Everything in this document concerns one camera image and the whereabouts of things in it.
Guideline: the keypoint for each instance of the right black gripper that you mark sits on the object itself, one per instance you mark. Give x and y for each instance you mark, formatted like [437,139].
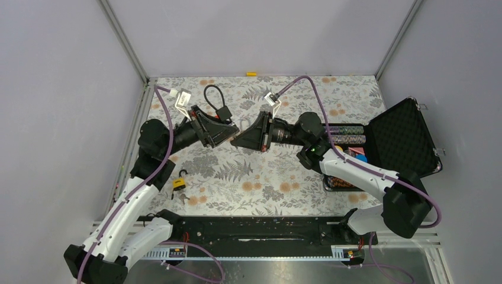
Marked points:
[258,136]

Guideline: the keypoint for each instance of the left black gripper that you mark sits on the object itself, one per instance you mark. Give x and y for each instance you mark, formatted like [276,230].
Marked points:
[215,132]

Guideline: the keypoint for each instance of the small black padlock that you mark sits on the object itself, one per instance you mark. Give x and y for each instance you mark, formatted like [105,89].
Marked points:
[223,113]

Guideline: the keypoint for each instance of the yellow padlock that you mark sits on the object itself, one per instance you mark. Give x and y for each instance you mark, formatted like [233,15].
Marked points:
[180,183]

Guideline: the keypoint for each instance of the brass long-shackle padlock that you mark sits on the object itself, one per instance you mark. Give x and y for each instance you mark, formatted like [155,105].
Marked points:
[244,123]

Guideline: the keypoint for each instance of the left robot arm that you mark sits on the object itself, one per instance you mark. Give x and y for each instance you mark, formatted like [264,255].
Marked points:
[109,253]

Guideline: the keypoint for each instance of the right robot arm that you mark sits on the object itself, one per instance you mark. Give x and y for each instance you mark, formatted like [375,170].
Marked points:
[404,201]

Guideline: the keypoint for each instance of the floral table mat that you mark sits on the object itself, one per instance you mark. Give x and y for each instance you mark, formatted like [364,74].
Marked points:
[232,181]

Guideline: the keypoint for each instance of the blue poker chip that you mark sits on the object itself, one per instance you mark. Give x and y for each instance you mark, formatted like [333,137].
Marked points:
[361,157]

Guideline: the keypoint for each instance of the black poker chip case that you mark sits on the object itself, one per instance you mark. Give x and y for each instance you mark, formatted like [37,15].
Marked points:
[397,139]

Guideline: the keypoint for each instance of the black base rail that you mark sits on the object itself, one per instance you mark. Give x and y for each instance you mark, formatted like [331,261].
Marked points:
[261,236]

